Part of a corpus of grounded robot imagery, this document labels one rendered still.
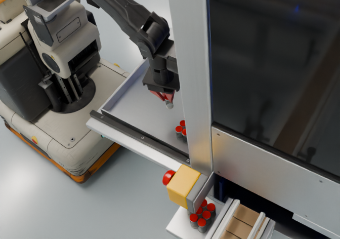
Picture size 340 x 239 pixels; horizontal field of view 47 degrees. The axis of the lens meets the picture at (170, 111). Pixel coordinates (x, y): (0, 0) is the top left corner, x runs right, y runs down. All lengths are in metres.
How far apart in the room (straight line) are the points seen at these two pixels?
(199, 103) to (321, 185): 0.26
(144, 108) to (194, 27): 0.66
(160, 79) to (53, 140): 1.11
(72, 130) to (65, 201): 0.38
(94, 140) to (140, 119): 0.80
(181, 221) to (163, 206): 0.99
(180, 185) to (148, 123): 0.34
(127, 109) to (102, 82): 0.95
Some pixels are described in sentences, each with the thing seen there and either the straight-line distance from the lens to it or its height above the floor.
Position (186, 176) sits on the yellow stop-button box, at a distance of 0.91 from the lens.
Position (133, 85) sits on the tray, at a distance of 1.30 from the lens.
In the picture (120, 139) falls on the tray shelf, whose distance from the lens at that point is 1.18.
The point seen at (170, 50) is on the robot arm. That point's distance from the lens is 0.93.
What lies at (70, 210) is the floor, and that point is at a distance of 2.13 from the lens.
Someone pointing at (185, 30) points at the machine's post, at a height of 1.44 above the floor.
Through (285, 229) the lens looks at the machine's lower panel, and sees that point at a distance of 1.04.
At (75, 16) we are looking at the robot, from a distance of 1.64.
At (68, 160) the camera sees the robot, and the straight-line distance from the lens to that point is 1.95.
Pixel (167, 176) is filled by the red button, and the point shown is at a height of 1.01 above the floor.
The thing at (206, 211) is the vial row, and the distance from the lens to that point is 0.99.
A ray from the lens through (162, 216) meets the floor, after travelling 2.00.
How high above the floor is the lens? 1.84
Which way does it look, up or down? 52 degrees down
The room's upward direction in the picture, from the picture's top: 10 degrees counter-clockwise
